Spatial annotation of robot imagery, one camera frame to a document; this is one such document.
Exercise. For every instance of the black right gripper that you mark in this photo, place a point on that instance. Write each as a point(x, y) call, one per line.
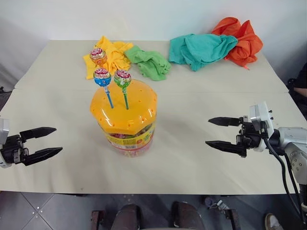
point(250, 136)

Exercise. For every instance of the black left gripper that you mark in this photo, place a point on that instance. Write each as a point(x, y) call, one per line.
point(13, 149)

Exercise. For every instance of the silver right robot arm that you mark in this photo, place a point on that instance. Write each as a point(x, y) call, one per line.
point(293, 143)

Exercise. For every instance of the blue wrapped lollipop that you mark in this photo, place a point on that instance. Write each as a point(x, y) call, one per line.
point(102, 76)

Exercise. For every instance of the clear plastic jar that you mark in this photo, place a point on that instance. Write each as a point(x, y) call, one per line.
point(132, 143)

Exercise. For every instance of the orange wrapped lollipop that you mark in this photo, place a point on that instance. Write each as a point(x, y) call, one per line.
point(98, 56)

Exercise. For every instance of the green wrapped lollipop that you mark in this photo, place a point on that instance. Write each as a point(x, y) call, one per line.
point(122, 78)

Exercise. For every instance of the blue white crumpled item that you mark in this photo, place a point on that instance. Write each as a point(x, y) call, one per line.
point(214, 203)

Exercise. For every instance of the yellow perforated jar lid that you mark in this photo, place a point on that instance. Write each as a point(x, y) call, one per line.
point(124, 117)

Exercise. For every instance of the teal cloth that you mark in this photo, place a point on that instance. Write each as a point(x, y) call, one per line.
point(201, 50)

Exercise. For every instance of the person in dark clothes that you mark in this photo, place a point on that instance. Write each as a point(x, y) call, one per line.
point(299, 83)

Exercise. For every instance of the dark rounded shape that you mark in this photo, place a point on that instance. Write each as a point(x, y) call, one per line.
point(127, 216)
point(188, 216)

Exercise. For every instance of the orange cloth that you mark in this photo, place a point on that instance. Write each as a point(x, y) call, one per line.
point(247, 43)

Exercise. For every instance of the white and brown shoe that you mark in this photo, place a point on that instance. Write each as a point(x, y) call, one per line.
point(273, 221)

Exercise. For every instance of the light green cloth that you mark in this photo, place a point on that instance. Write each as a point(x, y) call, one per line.
point(151, 63)

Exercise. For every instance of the yellow cloth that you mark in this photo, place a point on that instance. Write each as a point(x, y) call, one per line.
point(112, 55)

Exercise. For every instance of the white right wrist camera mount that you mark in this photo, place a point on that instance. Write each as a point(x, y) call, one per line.
point(260, 115)

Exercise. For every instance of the dark red metal bracket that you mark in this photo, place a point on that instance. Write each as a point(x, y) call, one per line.
point(97, 219)
point(232, 219)

